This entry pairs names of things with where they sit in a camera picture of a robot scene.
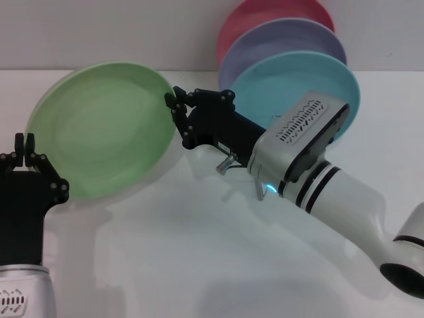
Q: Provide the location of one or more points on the light blue plate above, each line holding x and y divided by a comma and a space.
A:
281, 83

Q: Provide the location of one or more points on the red plate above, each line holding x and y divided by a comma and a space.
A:
265, 13

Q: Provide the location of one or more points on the purple plate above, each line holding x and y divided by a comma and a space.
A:
285, 36

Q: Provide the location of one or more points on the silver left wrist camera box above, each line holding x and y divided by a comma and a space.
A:
11, 303

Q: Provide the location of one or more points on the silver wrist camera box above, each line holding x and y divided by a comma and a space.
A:
304, 119
11, 303

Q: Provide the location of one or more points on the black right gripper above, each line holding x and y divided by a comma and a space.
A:
215, 122

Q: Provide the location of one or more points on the green plate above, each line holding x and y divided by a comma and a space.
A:
102, 132

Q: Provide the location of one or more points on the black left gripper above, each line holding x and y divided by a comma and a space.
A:
20, 215

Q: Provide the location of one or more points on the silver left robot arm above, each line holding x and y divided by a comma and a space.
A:
36, 281

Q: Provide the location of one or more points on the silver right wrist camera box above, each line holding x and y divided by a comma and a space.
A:
304, 119

